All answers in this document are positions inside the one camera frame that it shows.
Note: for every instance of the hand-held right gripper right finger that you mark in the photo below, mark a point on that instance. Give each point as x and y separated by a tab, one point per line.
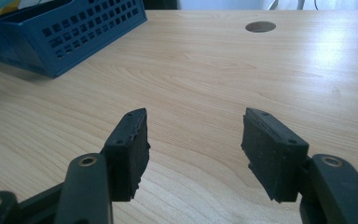
273	158

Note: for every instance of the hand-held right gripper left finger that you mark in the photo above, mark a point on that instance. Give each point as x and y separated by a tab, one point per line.
127	161

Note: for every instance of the blue plastic file rack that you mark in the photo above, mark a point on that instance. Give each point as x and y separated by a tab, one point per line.
28	46

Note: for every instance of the blue cartoon picture book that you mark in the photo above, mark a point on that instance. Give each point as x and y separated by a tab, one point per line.
3	6

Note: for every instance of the white desk frame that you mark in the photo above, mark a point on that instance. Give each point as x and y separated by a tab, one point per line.
301	3

